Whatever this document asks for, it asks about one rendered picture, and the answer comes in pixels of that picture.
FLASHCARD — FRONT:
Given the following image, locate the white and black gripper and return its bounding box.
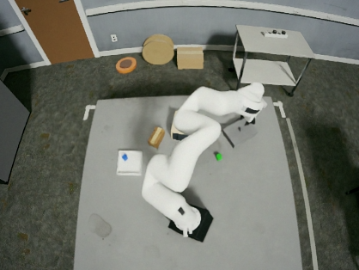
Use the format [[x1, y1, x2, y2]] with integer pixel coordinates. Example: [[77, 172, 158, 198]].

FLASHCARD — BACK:
[[240, 115, 257, 126]]

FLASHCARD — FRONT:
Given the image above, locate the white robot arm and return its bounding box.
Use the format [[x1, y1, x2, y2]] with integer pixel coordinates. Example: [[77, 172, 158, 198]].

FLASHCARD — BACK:
[[142, 82, 267, 237]]

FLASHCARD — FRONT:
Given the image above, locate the brown cardboard box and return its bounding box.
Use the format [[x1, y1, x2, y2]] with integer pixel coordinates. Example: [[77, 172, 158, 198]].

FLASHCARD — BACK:
[[148, 127, 165, 149]]

